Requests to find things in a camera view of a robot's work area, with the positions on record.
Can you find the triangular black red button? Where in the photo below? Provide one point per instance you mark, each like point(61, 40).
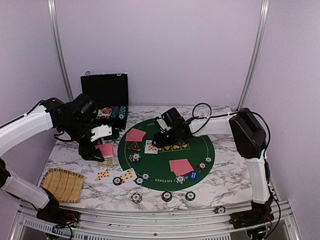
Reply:
point(134, 147)

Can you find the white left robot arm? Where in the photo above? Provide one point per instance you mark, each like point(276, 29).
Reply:
point(14, 132)

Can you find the red patterned card deck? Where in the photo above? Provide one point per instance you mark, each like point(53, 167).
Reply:
point(107, 150)

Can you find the face-up eight hearts card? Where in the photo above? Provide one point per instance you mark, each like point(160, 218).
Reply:
point(150, 148)

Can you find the black white chip stack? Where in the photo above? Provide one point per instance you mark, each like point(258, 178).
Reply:
point(136, 198)

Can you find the woven bamboo tray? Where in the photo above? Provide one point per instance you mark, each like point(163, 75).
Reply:
point(65, 185)

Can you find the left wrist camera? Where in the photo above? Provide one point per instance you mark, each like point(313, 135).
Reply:
point(100, 132)

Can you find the round green poker mat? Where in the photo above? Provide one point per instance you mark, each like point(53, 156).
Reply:
point(157, 165)

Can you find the left aluminium frame post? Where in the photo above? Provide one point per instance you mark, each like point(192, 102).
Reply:
point(59, 49)

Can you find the face-down card mat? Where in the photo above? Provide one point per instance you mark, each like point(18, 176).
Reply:
point(133, 137)

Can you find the red face-down card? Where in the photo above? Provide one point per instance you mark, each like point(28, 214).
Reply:
point(137, 131)

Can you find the right aluminium frame post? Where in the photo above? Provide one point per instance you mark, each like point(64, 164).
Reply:
point(261, 27)

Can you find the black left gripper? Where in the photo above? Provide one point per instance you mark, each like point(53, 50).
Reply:
point(87, 152)

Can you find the face-up diamonds card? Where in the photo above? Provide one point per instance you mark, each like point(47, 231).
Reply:
point(128, 175)

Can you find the black poker chip case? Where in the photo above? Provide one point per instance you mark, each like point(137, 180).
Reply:
point(110, 92)

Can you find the striped blue yellow card box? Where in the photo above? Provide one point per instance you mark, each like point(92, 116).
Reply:
point(105, 164)

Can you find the blue small blind button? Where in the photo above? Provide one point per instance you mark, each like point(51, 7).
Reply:
point(193, 176)

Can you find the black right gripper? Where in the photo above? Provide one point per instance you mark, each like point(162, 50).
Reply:
point(160, 142)

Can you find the aluminium frame post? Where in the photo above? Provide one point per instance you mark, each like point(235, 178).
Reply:
point(59, 49)
point(261, 27)

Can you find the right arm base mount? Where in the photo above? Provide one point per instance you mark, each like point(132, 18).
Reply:
point(259, 213)

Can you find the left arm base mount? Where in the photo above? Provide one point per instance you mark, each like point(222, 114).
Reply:
point(54, 214)

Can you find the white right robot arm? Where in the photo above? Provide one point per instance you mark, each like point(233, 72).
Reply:
point(251, 140)

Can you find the blue green chip stack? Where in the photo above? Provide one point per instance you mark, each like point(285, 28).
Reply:
point(190, 196)

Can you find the aluminium front rail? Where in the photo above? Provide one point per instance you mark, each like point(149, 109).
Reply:
point(197, 224)

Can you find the red black chip stack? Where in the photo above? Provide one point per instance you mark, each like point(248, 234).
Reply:
point(166, 196)

